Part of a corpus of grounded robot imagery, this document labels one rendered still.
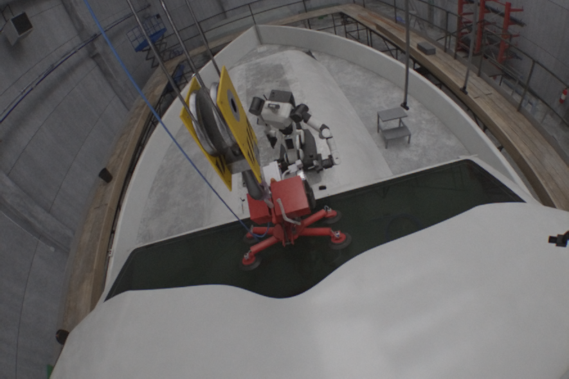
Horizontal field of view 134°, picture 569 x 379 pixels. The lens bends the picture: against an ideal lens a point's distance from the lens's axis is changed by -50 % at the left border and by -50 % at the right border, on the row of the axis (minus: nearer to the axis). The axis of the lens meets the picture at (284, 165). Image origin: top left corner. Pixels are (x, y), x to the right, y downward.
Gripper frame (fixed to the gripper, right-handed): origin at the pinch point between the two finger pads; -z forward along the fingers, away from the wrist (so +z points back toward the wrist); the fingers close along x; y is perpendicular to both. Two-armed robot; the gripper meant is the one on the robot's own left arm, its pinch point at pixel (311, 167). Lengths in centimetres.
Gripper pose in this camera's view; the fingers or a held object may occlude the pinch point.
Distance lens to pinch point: 214.1
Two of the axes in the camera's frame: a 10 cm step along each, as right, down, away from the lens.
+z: 9.6, -2.7, -0.8
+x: -2.1, -8.8, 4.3
